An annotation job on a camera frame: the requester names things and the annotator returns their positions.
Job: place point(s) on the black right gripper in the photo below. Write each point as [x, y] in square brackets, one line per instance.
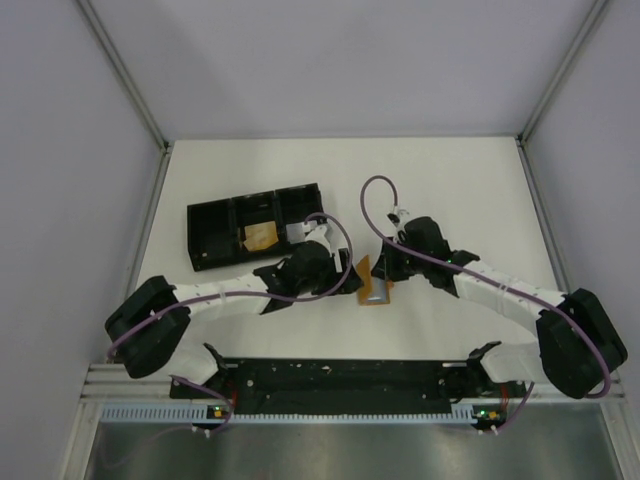
[386, 265]

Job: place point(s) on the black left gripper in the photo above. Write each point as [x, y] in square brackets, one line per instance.
[334, 276]

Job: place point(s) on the yellow leather card holder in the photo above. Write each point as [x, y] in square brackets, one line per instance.
[375, 291]

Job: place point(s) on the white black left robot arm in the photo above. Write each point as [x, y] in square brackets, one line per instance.
[159, 329]

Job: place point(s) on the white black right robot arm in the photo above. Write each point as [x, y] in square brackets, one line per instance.
[576, 346]

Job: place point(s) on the silver card in tray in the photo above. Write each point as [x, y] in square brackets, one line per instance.
[296, 232]

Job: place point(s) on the orange card in tray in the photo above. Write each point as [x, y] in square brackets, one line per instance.
[260, 236]

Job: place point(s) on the black three-compartment tray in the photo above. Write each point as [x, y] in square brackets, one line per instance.
[215, 229]

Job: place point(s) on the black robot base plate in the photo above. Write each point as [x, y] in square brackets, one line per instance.
[335, 387]

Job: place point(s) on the aluminium front frame rail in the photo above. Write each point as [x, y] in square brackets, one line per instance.
[110, 382]

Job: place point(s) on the aluminium frame post right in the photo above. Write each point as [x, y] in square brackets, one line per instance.
[587, 29]

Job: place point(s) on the aluminium frame post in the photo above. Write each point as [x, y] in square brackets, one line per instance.
[124, 78]
[587, 29]

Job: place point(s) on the aluminium frame post left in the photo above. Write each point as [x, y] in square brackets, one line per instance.
[124, 78]

